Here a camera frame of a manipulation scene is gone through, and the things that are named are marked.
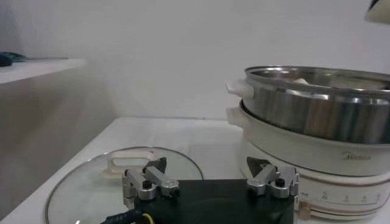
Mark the blue computer mouse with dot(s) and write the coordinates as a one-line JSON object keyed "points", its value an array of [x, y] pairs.
{"points": [[4, 60]]}

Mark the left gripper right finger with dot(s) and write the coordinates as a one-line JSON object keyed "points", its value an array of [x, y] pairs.
{"points": [[263, 178]]}

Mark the white side table with laptop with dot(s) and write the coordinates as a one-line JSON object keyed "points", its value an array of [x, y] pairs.
{"points": [[36, 70]]}

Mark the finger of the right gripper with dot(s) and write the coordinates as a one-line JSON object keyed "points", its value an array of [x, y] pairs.
{"points": [[373, 3]]}

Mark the white electric cooker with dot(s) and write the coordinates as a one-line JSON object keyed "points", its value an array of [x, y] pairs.
{"points": [[289, 152]]}

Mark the steel steamer basket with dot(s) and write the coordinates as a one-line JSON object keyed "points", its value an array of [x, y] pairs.
{"points": [[304, 112]]}

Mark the white steamed baozi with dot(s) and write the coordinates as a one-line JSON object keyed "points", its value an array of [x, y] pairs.
{"points": [[379, 15]]}

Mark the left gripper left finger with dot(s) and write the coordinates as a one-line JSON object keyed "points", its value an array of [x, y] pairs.
{"points": [[161, 180]]}

